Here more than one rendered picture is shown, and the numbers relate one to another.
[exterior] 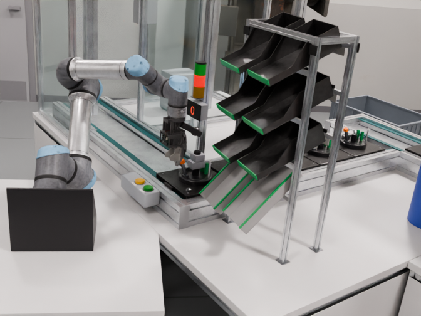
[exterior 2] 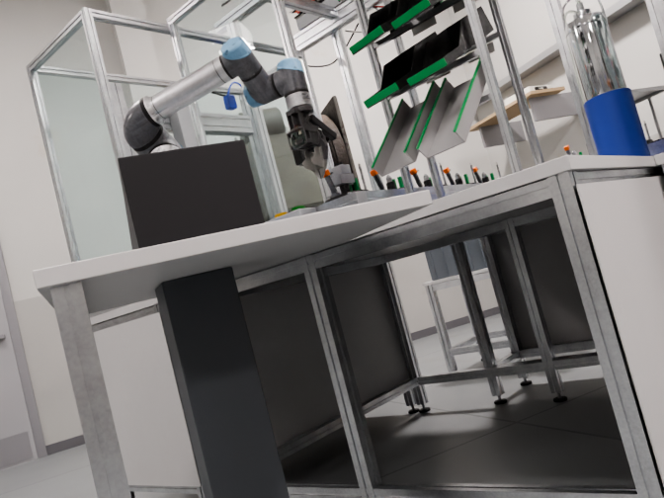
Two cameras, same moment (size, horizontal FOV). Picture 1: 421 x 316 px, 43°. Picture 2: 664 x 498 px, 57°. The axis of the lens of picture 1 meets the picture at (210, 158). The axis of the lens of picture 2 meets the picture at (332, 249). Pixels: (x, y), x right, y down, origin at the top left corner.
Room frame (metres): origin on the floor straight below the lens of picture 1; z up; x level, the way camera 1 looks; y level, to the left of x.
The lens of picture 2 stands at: (0.23, 0.57, 0.72)
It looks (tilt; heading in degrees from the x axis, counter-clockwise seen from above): 4 degrees up; 347
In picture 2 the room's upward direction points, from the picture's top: 15 degrees counter-clockwise
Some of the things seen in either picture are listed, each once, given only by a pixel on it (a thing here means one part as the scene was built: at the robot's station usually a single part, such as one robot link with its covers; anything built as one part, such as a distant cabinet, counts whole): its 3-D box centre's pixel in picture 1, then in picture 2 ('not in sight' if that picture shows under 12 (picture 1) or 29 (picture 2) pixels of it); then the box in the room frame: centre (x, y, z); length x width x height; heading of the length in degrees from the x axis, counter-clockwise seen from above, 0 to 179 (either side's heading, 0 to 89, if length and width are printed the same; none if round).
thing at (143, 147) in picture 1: (163, 164); not in sight; (2.29, 0.22, 0.91); 0.84 x 0.28 x 0.10; 37
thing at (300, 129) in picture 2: (174, 131); (303, 128); (1.96, 0.15, 1.20); 0.09 x 0.08 x 0.12; 127
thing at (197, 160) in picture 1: (198, 158); (343, 174); (2.04, 0.05, 1.06); 0.08 x 0.04 x 0.07; 125
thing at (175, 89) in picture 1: (177, 91); (291, 79); (1.97, 0.15, 1.36); 0.09 x 0.08 x 0.11; 55
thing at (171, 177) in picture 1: (195, 180); not in sight; (2.04, 0.06, 0.96); 0.24 x 0.24 x 0.02; 37
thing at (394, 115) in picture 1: (378, 123); (483, 248); (3.76, -1.21, 0.73); 0.62 x 0.42 x 0.23; 37
